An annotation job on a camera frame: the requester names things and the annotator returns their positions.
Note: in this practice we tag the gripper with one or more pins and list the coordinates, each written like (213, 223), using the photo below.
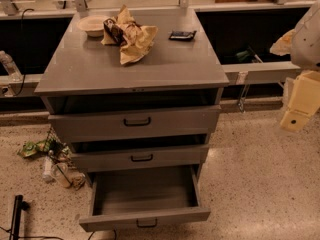
(307, 40)

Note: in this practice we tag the black stand base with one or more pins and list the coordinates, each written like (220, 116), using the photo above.
(19, 206)

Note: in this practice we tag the green snack bag on floor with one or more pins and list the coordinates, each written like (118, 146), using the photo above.
(30, 148)

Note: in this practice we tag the clear plastic bottle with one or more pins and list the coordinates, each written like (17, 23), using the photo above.
(11, 67)

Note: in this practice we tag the grey open bottom drawer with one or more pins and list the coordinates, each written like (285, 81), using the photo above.
(144, 198)

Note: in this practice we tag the clear plastic cup on floor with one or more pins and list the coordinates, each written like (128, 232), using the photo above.
(60, 173)

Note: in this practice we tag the grey drawer cabinet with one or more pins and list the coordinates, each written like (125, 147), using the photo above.
(86, 77)

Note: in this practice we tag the clear bottle on floor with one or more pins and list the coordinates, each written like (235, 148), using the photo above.
(46, 175)

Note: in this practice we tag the grey top drawer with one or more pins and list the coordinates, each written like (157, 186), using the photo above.
(76, 128)

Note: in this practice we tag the brown chip bag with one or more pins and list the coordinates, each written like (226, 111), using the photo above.
(134, 40)

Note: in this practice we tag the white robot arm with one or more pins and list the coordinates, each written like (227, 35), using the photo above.
(303, 45)

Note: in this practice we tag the beige paper bowl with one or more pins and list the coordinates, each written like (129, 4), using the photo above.
(93, 25)

